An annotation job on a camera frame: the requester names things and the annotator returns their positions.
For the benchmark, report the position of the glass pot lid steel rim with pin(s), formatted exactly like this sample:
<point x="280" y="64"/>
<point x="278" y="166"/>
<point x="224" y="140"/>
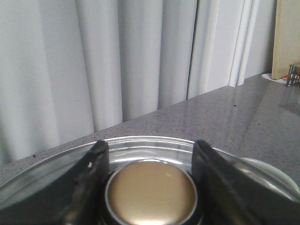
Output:
<point x="150" y="181"/>

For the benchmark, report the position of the grey wire rack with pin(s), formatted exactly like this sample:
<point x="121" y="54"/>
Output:
<point x="293" y="74"/>

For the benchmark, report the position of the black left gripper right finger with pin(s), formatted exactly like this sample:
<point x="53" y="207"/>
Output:
<point x="230" y="197"/>

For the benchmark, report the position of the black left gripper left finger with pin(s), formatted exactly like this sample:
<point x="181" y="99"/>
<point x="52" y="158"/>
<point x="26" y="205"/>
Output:
<point x="72" y="199"/>

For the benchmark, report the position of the white pleated curtain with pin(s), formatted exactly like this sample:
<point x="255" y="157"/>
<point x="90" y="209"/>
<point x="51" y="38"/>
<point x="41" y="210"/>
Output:
<point x="69" y="68"/>

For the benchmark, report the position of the white paper sheet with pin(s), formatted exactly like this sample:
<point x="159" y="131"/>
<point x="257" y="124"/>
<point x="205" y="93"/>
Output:
<point x="268" y="77"/>

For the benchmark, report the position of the pale green electric cooking pot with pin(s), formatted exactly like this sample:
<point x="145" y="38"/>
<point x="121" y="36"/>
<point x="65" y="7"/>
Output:
<point x="270" y="177"/>

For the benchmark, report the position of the beige wooden board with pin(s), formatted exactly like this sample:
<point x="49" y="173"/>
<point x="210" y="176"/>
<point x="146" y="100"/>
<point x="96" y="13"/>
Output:
<point x="286" y="49"/>

